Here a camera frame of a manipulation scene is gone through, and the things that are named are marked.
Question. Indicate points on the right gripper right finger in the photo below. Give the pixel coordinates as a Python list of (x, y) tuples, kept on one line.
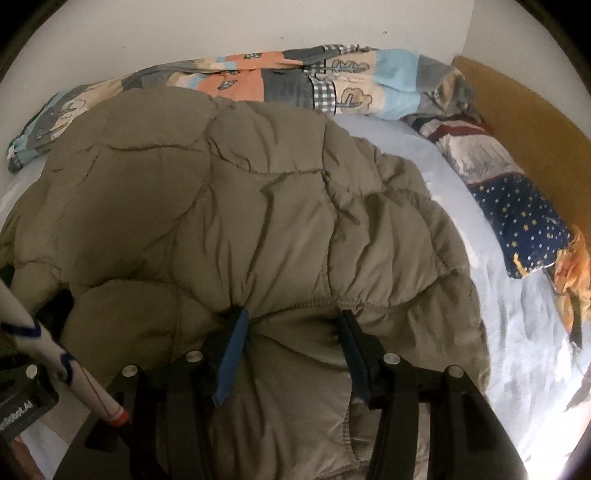
[(466, 438)]

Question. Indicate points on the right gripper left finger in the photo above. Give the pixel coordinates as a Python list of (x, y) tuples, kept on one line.
[(171, 407)]

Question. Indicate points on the olive green quilted hooded jacket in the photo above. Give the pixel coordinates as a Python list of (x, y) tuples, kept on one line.
[(240, 253)]

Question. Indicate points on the white rod with red tip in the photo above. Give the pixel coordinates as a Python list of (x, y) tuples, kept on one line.
[(32, 338)]

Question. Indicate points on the light blue cloud bed sheet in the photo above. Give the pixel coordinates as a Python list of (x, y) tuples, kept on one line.
[(517, 322)]

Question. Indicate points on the black smartphone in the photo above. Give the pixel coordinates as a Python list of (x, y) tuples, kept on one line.
[(575, 336)]

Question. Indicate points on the orange yellow crumpled cloth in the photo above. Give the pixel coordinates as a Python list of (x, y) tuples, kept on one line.
[(571, 281)]

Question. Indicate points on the navy starred striped pillow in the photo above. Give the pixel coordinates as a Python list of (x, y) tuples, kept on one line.
[(529, 230)]

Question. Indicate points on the wooden headboard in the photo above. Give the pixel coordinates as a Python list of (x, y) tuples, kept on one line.
[(548, 146)]

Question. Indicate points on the colourful patchwork rolled quilt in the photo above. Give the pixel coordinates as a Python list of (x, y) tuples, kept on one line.
[(334, 79)]

